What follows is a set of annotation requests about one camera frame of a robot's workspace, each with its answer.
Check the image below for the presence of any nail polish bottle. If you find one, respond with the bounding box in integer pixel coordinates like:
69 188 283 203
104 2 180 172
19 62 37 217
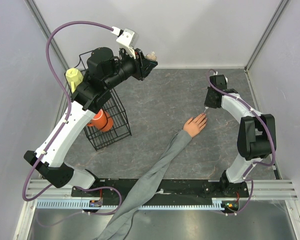
145 51 157 61

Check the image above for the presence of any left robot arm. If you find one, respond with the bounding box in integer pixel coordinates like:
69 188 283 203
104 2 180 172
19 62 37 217
24 47 158 197

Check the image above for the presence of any grey sleeve forearm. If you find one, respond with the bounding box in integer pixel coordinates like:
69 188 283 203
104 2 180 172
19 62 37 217
97 130 192 240

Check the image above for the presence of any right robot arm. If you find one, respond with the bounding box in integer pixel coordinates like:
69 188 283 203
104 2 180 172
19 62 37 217
204 69 277 197

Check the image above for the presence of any mannequin hand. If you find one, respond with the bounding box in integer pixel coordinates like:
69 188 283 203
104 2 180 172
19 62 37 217
183 113 208 138

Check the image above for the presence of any yellow mug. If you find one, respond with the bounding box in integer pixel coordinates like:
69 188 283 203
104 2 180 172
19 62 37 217
65 68 84 93

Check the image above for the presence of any orange mug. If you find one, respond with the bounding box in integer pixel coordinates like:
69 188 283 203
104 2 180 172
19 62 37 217
87 109 114 132

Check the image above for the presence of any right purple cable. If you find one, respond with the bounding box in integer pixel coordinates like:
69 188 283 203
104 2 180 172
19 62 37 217
206 69 277 216

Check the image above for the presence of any purple cable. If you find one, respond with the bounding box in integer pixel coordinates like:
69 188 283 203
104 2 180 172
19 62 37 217
206 69 277 216
21 21 114 202

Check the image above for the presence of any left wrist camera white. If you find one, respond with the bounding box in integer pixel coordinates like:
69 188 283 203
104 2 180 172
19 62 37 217
111 26 139 51

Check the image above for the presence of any black wire rack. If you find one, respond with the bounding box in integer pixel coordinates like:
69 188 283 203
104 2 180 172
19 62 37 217
70 47 132 151

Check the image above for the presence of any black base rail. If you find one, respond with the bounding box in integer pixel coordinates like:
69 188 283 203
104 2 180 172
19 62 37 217
71 178 249 207

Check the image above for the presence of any light blue cable duct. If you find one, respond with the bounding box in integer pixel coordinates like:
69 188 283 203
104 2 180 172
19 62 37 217
36 197 248 211

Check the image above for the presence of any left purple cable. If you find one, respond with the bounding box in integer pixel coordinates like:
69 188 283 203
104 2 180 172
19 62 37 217
21 21 114 202

